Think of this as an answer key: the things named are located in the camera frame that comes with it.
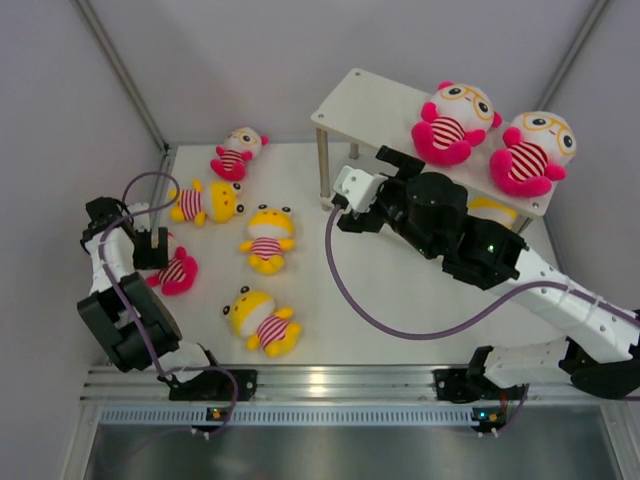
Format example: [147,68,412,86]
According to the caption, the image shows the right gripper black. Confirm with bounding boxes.
[337,147,438,261]

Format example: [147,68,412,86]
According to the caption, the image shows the pink plush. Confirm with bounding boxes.
[489,111,577,198]
[411,81,503,167]
[210,127,269,182]
[146,233,199,296]

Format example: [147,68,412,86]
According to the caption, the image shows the yellow plush sideways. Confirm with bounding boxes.
[169,179,246,227]

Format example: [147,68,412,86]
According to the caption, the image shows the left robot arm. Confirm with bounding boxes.
[77,197,226,401]

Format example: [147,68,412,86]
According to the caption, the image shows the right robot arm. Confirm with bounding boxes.
[327,147,639,403]

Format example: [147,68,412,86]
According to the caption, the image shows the yellow plush under shelf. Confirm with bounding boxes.
[468,196,518,229]

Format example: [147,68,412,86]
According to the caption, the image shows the white two-tier shelf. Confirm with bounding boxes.
[311,68,553,233]

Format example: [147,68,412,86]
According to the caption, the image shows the yellow plush centre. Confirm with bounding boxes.
[238,204,296,276]

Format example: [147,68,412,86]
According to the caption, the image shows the yellow plush front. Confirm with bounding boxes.
[222,286,302,358]

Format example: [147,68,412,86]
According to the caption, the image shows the pink plush at table back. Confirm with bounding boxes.
[210,127,269,182]

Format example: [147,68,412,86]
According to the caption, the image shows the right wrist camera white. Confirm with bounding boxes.
[333,165,387,214]

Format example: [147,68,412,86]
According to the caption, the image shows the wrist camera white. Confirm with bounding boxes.
[333,165,387,214]
[127,202,151,232]

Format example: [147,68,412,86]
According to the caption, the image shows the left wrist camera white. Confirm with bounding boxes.
[127,202,151,232]

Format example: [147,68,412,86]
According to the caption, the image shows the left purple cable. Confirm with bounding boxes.
[97,171,239,443]

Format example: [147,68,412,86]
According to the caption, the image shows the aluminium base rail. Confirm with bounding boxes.
[80,365,599,432]

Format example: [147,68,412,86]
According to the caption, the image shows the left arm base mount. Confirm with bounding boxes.
[164,369,257,402]

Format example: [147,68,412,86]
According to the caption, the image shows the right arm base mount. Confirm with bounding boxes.
[433,368,525,404]

